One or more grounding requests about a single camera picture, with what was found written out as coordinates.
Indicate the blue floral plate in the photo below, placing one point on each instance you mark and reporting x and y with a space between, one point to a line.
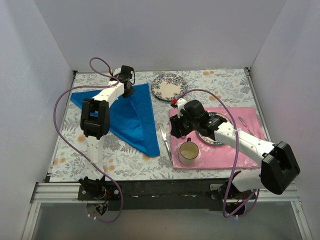
168 86

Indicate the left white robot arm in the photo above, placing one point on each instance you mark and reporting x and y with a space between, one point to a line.
95 117

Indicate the silver fork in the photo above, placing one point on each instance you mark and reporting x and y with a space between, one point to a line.
246 126

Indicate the blue cloth napkin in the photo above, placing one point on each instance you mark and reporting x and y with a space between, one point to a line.
131 119

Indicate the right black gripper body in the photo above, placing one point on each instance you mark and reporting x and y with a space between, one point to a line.
178 126

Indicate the pink placemat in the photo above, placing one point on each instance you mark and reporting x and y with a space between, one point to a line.
217 157

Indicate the aluminium frame rail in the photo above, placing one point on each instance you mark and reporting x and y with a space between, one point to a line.
67 192

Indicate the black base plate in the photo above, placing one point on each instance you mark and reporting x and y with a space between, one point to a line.
179 194

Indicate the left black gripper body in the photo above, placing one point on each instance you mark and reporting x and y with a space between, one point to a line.
128 90

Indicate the silver knife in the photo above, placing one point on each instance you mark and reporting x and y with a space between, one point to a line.
164 138

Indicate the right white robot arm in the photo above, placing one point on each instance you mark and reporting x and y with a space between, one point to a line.
277 162

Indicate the green rimmed white plate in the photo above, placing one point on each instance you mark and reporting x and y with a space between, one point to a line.
208 140

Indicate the cream enamel mug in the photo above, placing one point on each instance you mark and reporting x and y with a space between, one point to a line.
188 152

